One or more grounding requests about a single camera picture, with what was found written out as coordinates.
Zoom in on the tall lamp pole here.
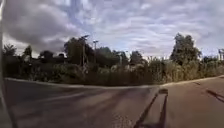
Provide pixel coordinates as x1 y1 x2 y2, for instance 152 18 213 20
92 39 100 65
80 34 90 68

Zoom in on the long green hedge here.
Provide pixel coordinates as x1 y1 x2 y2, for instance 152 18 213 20
3 56 224 87

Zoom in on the row of dark trees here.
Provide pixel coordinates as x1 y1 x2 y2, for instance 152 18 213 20
2 35 148 68

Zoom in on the grey asphalt road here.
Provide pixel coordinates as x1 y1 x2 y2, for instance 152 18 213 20
0 74 224 128

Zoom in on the tall dark tree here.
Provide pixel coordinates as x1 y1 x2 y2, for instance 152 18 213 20
169 32 203 66

